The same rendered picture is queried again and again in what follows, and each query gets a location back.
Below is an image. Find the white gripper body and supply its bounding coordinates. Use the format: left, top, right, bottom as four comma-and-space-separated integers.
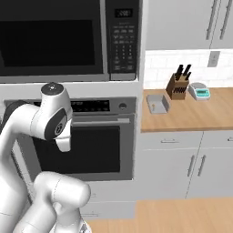
55, 132, 73, 153

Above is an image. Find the oven door with dark window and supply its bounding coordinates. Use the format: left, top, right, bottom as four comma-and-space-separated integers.
12, 114, 136, 182

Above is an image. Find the white drawer front below oven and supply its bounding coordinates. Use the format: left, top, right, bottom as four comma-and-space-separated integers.
79, 181, 138, 220

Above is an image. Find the microwave oven door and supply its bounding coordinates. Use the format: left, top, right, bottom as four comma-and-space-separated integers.
0, 0, 110, 84

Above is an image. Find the white base cupboard door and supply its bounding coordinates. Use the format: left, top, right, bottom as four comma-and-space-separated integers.
137, 148, 201, 202
186, 147, 233, 200

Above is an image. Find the black and steel microwave oven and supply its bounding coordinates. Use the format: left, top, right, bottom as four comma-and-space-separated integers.
0, 0, 141, 84

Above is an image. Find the wooden knife block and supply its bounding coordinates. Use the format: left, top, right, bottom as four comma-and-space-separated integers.
165, 73, 190, 101

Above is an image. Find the white and teal kitchen scale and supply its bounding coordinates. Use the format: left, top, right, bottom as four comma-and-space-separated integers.
187, 82, 211, 102

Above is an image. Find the steel oven door handle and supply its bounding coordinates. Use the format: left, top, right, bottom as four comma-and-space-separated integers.
70, 117, 131, 127

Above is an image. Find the stainless steel wall oven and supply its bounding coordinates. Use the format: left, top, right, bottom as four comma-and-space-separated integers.
2, 96, 137, 183

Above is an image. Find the steel handle below oven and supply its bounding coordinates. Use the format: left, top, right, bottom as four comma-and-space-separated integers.
80, 211, 100, 218

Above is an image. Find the steel base cupboard handle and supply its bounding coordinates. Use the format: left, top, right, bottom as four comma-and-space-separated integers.
187, 154, 196, 178
197, 154, 207, 178

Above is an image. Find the white wall cupboard door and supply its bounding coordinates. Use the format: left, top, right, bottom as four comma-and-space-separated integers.
145, 0, 214, 52
209, 0, 233, 50

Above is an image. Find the grey wall socket plate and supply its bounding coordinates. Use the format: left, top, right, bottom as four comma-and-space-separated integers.
207, 50, 221, 68

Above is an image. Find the steel wall cupboard handle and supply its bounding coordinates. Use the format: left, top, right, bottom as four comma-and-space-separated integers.
206, 0, 219, 41
219, 0, 233, 41

